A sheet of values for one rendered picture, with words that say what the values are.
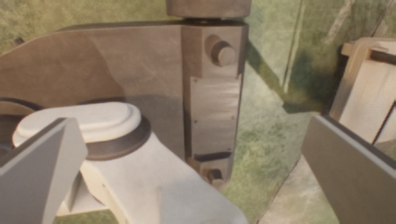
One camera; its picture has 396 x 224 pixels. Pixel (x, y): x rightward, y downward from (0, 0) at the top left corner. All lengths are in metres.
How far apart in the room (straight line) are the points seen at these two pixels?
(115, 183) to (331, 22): 0.81
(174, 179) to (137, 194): 0.05
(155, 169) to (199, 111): 0.23
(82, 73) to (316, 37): 0.74
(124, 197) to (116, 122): 0.12
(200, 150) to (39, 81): 0.41
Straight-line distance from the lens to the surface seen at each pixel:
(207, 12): 0.43
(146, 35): 0.44
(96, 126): 0.35
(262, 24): 0.70
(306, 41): 0.82
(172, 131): 0.54
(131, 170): 0.32
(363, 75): 0.74
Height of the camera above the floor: 0.61
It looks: 58 degrees down
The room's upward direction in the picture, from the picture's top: 155 degrees clockwise
